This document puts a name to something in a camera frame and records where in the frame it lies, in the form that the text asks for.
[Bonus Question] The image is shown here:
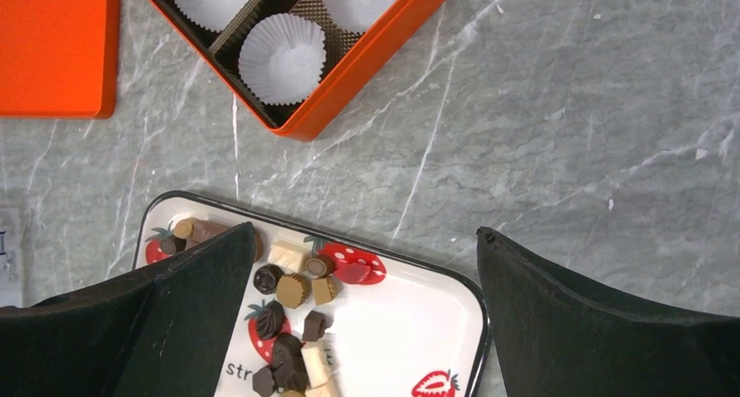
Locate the tan square chocolate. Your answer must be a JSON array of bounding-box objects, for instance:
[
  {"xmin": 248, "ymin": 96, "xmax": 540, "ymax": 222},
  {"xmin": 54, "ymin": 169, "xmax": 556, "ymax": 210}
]
[{"xmin": 312, "ymin": 276, "xmax": 339, "ymax": 306}]

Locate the dark leaf chocolate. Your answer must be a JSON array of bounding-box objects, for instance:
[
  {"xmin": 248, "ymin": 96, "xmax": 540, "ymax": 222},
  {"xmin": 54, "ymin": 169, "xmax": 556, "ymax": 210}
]
[{"xmin": 256, "ymin": 301, "xmax": 285, "ymax": 340}]

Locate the tan fluted chocolate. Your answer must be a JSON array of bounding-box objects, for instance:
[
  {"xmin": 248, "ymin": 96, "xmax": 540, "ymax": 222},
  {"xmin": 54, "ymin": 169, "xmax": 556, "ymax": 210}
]
[{"xmin": 276, "ymin": 273, "xmax": 311, "ymax": 309}]

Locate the orange chocolate box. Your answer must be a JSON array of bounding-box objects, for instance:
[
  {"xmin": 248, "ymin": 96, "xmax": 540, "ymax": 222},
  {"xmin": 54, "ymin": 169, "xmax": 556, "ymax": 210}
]
[{"xmin": 150, "ymin": 0, "xmax": 446, "ymax": 141}]

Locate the clear plastic screw box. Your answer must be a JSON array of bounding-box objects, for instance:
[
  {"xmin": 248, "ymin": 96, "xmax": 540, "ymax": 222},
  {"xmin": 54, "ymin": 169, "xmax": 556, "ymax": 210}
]
[{"xmin": 1, "ymin": 208, "xmax": 24, "ymax": 307}]

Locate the brown bar chocolate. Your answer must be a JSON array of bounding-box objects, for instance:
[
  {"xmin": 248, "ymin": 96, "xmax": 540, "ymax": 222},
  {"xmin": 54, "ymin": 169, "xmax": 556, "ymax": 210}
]
[{"xmin": 187, "ymin": 218, "xmax": 230, "ymax": 244}]

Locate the orange box lid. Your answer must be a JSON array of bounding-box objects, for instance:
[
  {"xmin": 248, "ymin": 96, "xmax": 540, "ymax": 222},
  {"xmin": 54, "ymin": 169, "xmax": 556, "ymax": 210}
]
[{"xmin": 1, "ymin": 0, "xmax": 121, "ymax": 119}]

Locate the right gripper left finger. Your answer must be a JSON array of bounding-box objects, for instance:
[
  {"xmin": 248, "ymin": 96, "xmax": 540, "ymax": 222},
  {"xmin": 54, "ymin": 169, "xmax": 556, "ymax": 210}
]
[{"xmin": 1, "ymin": 222, "xmax": 257, "ymax": 396}]

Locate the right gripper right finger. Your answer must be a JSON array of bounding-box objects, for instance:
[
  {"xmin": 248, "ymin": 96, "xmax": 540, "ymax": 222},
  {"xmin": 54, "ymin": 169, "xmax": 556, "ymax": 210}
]
[{"xmin": 476, "ymin": 227, "xmax": 739, "ymax": 396}]

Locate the white strawberry tray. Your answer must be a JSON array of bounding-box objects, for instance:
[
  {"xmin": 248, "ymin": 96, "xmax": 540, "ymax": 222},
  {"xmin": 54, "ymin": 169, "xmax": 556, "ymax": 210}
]
[{"xmin": 134, "ymin": 191, "xmax": 492, "ymax": 396}]

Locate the dark round chocolate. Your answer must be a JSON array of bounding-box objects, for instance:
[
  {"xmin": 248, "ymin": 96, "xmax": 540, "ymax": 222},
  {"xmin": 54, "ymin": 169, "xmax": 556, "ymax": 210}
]
[{"xmin": 252, "ymin": 264, "xmax": 284, "ymax": 295}]

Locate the white block chocolate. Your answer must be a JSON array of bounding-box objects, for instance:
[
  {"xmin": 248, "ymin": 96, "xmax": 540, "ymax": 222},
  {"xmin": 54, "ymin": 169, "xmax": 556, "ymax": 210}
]
[{"xmin": 268, "ymin": 240, "xmax": 312, "ymax": 273}]

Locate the brown oval chocolate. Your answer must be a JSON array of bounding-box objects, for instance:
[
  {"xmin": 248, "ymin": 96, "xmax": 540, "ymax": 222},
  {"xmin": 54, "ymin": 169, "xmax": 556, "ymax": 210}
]
[{"xmin": 253, "ymin": 229, "xmax": 264, "ymax": 263}]

